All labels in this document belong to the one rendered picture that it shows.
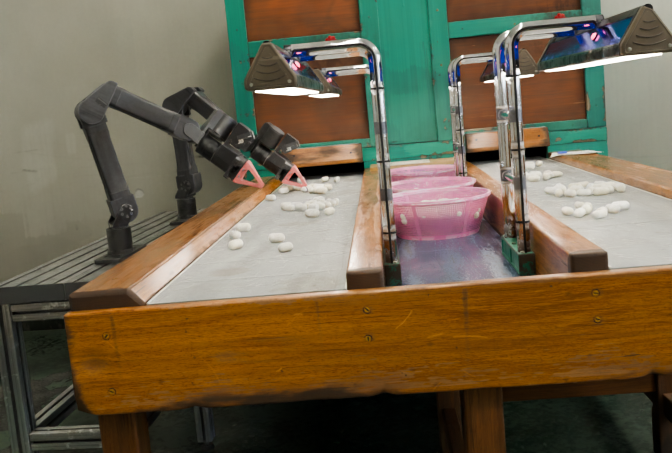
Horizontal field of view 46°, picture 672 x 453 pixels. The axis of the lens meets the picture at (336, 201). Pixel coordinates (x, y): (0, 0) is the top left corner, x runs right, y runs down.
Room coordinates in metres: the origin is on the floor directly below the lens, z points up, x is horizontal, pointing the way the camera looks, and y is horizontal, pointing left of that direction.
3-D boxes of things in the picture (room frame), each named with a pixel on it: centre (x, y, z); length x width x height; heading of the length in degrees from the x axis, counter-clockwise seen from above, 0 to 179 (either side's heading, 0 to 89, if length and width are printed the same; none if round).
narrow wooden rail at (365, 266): (2.03, -0.09, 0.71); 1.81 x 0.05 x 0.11; 176
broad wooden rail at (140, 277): (2.05, 0.30, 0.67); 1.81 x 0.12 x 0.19; 176
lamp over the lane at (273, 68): (1.50, 0.06, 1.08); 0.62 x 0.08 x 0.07; 176
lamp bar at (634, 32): (1.47, -0.50, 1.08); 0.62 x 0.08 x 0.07; 176
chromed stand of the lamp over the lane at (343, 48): (1.49, -0.02, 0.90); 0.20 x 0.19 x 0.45; 176
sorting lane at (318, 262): (2.04, 0.09, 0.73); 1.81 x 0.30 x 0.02; 176
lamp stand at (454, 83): (2.44, -0.48, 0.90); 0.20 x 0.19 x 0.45; 176
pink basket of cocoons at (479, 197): (1.90, -0.24, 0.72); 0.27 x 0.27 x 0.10
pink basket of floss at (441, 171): (2.62, -0.29, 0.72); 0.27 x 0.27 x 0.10
